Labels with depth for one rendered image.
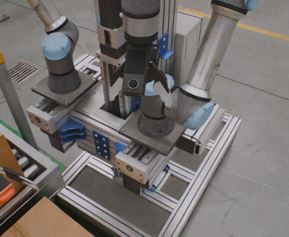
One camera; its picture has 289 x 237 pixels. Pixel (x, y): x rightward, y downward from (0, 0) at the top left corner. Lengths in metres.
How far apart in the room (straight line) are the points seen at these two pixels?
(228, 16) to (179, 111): 0.33
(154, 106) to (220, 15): 0.37
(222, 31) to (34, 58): 2.86
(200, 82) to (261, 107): 2.03
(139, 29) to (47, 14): 0.85
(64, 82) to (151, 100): 0.48
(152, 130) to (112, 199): 0.92
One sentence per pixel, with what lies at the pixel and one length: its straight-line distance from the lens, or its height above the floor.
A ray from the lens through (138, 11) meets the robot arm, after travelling 0.60.
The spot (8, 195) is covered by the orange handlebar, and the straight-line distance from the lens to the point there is 1.09.
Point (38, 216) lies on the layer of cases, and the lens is 1.66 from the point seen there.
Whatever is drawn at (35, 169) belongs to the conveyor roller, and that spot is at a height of 0.54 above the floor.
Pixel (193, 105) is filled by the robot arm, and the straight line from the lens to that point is 1.02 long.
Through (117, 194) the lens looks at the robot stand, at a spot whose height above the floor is 0.21.
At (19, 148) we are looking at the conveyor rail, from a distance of 1.89.
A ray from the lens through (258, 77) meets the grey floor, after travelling 3.37.
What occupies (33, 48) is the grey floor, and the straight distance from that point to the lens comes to 3.81.
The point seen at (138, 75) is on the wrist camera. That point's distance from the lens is 0.63.
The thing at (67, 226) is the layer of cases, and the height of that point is 0.54.
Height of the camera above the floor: 1.95
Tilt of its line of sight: 46 degrees down
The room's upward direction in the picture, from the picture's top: straight up
